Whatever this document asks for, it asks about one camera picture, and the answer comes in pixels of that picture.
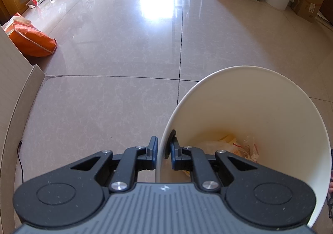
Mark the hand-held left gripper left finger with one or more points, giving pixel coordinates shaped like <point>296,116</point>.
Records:
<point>155,151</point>

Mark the white plastic bucket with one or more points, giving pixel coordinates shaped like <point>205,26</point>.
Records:
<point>260,109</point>

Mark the orange woven bag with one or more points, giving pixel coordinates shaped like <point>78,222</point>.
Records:
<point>28,41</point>

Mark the red white snack wrapper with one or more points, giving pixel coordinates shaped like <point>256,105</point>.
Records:
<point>248,151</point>

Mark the open cardboard box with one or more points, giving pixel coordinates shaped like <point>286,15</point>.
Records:
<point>308,0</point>

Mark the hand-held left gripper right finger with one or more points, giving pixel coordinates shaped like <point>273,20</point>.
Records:
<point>173,159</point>

